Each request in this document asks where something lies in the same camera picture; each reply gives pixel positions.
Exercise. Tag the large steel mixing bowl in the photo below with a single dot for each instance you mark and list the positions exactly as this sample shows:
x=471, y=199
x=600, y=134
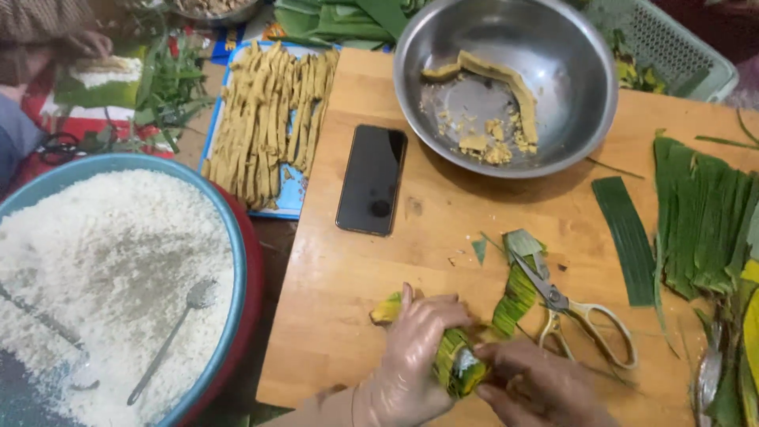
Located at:
x=504, y=83

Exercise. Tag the yellow bean paste chunk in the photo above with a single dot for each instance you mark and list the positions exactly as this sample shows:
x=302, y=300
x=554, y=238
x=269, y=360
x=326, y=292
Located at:
x=504, y=83

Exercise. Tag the black smartphone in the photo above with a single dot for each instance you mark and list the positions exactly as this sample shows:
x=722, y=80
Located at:
x=372, y=179

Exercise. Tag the stack of banana leaves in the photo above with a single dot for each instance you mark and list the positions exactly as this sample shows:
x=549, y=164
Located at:
x=344, y=21

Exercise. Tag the blue tray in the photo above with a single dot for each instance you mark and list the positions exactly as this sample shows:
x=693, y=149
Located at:
x=284, y=195

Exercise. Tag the row of bean paste sticks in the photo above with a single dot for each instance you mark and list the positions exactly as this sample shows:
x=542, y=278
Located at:
x=267, y=118

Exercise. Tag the red basin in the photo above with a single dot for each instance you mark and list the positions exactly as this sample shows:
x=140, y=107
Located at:
x=252, y=296

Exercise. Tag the leaf-wrapped rice cake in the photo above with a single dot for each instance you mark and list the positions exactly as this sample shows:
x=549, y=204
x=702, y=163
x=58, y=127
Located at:
x=453, y=356

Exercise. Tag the folded striped leaf strip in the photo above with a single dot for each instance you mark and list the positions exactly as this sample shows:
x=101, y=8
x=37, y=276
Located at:
x=519, y=284

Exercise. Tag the small leaf scrap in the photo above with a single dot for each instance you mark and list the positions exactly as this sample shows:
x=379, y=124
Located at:
x=479, y=249

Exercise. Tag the open leaf with rice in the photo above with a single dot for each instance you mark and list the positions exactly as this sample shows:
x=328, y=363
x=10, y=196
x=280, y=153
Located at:
x=101, y=83

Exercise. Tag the cut green leaf strip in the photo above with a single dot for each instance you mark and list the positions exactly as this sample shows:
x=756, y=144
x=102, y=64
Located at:
x=625, y=240

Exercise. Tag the steel bowl of filling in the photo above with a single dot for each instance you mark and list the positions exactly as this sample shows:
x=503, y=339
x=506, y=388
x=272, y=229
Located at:
x=213, y=9

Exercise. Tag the pile of green leaves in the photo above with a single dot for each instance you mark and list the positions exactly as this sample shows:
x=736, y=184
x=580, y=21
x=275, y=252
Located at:
x=708, y=237

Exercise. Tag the metal spoon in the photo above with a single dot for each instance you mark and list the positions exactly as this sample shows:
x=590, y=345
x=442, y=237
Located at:
x=169, y=341

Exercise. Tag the metal ladle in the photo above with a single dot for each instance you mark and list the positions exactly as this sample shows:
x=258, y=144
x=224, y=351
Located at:
x=44, y=332

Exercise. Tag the pale green plastic basket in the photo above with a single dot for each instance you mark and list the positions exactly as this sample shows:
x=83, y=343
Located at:
x=670, y=44

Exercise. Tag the person's right hand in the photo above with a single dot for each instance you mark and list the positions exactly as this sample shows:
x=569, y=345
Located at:
x=533, y=382

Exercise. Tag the blue basin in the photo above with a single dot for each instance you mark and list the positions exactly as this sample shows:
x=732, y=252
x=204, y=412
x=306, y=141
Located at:
x=228, y=237

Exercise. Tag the heap of white rice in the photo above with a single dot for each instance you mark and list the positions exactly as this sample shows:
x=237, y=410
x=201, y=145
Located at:
x=118, y=267

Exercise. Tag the person's right fingers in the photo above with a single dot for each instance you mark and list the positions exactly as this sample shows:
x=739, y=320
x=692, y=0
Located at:
x=492, y=370

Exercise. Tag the person's left hand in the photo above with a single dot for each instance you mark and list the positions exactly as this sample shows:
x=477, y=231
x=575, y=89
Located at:
x=409, y=362

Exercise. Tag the red checked mat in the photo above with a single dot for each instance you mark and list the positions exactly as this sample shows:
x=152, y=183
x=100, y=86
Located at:
x=77, y=118

